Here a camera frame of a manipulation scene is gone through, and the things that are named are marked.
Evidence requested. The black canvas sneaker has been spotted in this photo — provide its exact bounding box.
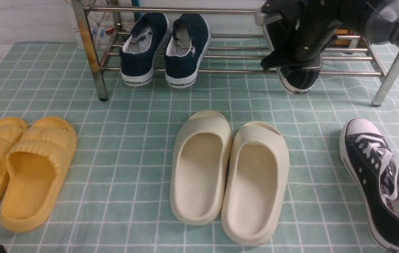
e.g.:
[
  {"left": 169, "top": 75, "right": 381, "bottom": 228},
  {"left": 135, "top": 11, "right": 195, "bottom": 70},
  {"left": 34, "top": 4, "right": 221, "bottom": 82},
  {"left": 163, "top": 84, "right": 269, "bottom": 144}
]
[
  {"left": 262, "top": 19, "right": 322, "bottom": 96},
  {"left": 339, "top": 117, "right": 399, "bottom": 253}
]

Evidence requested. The left cream slipper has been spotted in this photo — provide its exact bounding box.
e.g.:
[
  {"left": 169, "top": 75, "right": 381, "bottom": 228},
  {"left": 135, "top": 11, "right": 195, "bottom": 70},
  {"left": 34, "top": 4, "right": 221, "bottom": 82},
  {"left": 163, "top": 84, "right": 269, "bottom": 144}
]
[{"left": 170, "top": 110, "right": 232, "bottom": 226}]

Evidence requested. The right cream slipper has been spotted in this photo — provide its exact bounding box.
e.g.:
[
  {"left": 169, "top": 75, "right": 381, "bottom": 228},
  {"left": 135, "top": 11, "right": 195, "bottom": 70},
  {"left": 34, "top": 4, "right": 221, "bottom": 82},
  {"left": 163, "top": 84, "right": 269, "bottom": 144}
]
[{"left": 221, "top": 121, "right": 290, "bottom": 246}]

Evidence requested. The left navy canvas shoe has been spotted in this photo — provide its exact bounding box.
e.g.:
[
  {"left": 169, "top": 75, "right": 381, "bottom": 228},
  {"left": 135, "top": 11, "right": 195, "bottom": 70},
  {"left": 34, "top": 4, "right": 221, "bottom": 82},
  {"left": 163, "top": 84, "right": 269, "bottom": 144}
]
[{"left": 119, "top": 13, "right": 170, "bottom": 87}]

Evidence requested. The green checkered cloth mat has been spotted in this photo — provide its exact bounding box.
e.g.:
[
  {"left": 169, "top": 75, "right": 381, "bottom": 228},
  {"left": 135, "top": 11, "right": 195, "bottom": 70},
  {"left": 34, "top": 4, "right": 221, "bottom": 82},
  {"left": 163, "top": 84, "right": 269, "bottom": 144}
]
[{"left": 0, "top": 42, "right": 399, "bottom": 253}]

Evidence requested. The dark image processing book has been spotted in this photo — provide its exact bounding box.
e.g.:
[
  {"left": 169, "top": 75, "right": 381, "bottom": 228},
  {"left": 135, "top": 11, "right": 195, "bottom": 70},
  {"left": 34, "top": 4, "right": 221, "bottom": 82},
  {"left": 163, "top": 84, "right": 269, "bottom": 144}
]
[{"left": 330, "top": 27, "right": 367, "bottom": 48}]

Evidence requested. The patterned paper bag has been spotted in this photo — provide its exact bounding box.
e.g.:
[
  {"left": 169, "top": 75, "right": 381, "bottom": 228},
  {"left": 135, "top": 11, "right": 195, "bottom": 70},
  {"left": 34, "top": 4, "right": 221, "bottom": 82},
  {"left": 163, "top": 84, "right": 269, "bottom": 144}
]
[{"left": 64, "top": 0, "right": 119, "bottom": 48}]

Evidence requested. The metal shoe rack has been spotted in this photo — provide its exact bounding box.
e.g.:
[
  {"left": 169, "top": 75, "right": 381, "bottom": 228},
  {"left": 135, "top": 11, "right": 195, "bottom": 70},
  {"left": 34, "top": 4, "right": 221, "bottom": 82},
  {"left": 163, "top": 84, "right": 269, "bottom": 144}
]
[{"left": 71, "top": 0, "right": 399, "bottom": 107}]

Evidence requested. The right navy canvas shoe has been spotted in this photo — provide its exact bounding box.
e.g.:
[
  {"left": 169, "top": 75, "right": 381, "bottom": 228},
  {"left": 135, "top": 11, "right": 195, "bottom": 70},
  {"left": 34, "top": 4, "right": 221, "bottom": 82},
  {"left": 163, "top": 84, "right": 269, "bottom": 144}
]
[{"left": 164, "top": 13, "right": 212, "bottom": 89}]

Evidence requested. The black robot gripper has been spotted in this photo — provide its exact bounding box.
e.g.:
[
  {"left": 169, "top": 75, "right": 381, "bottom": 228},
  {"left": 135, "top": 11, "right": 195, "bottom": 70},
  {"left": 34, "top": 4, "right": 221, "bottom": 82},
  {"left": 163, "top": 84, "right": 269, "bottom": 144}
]
[{"left": 255, "top": 0, "right": 375, "bottom": 72}]

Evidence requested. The navy canvas shoe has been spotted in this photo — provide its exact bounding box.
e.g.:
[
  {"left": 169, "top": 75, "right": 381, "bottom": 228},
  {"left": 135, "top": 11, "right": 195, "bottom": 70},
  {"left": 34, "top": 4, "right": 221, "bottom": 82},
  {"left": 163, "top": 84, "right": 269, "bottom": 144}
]
[
  {"left": 119, "top": 13, "right": 170, "bottom": 87},
  {"left": 164, "top": 13, "right": 212, "bottom": 89}
]

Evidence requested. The cream slipper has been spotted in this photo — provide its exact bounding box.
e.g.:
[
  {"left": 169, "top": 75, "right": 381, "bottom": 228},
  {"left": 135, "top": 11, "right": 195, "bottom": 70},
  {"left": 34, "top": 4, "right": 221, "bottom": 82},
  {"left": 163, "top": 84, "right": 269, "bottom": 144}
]
[
  {"left": 170, "top": 110, "right": 232, "bottom": 226},
  {"left": 221, "top": 121, "right": 290, "bottom": 246}
]

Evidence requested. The right yellow slipper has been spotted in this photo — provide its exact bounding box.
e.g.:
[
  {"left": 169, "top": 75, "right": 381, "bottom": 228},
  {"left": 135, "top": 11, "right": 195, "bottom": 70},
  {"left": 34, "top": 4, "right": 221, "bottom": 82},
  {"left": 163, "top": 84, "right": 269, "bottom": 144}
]
[{"left": 0, "top": 117, "right": 78, "bottom": 233}]

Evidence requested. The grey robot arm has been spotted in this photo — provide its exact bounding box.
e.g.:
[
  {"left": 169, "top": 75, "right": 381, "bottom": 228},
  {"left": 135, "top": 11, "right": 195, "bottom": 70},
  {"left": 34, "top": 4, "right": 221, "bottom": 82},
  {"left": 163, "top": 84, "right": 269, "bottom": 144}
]
[{"left": 254, "top": 0, "right": 399, "bottom": 72}]

